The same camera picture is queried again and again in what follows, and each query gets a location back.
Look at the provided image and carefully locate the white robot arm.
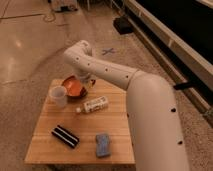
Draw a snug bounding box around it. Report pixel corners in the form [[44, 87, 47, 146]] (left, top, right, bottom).
[[63, 40, 190, 171]]

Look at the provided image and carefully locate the orange ceramic bowl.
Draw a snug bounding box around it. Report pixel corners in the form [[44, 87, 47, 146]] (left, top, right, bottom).
[[62, 75, 87, 98]]

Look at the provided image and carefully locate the small white labelled bottle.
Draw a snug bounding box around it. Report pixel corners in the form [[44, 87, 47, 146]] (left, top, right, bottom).
[[76, 96, 109, 113]]

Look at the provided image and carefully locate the translucent plastic cup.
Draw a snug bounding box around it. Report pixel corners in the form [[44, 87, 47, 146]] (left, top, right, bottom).
[[49, 86, 67, 108]]

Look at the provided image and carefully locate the wooden slatted table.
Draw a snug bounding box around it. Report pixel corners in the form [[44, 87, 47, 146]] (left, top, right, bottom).
[[25, 80, 135, 165]]

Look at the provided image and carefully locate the black white striped block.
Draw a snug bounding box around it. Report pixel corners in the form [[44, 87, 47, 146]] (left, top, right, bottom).
[[52, 125, 80, 148]]

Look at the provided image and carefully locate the black object on floor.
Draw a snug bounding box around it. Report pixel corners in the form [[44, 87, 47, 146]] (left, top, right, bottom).
[[113, 17, 133, 35]]

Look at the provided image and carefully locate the white equipment on floor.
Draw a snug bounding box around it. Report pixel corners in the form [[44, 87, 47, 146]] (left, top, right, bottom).
[[50, 0, 78, 12]]

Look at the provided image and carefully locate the long white black bench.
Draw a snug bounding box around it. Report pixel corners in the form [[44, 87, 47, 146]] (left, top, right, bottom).
[[109, 0, 213, 128]]

